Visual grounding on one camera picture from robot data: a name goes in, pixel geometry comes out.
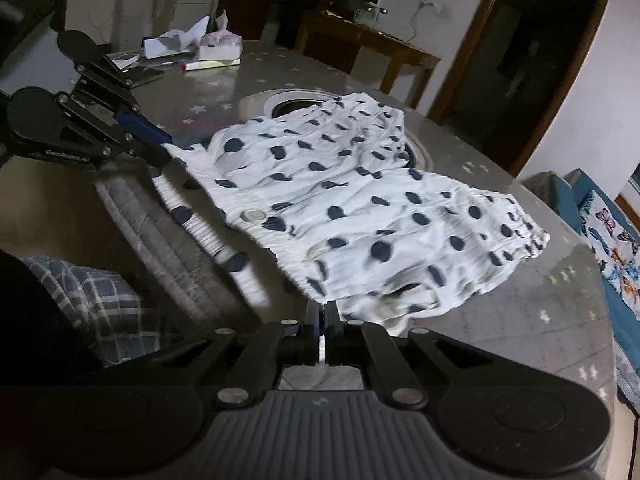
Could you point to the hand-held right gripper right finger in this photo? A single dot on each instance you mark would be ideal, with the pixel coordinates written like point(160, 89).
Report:
point(332, 335)

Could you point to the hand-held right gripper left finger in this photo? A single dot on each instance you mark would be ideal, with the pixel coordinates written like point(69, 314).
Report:
point(315, 332)

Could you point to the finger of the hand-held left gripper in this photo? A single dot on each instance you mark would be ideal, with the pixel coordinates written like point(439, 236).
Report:
point(142, 127)
point(150, 152)

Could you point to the white polka dot garment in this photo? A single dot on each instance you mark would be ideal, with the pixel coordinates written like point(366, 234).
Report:
point(350, 185)

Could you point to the white card with dark oval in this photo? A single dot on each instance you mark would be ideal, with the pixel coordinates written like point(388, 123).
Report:
point(125, 60)

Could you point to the grey quilted table skirt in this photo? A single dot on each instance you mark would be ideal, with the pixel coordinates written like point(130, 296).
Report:
point(160, 240)

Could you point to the white tube with red cap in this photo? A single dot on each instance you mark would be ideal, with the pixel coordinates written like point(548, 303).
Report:
point(210, 64)

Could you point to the white crumpled paper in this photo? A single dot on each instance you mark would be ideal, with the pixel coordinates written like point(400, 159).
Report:
point(175, 40)

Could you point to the pink tissue pack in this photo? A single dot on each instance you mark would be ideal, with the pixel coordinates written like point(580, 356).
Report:
point(220, 45)

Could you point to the blue plaid cloth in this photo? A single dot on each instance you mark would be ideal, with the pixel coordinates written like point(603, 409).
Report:
point(95, 300)

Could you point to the wooden side table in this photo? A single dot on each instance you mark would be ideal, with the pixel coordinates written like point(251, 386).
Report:
point(370, 42)

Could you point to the blue sofa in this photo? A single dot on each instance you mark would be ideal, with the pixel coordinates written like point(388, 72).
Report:
point(565, 200)

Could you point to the butterfly print blanket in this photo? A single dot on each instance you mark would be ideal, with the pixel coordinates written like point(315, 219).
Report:
point(615, 250)

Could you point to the wooden door frame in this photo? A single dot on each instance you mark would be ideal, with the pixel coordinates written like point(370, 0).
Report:
point(460, 60)

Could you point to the white wall socket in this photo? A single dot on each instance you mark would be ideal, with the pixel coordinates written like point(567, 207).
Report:
point(431, 6)

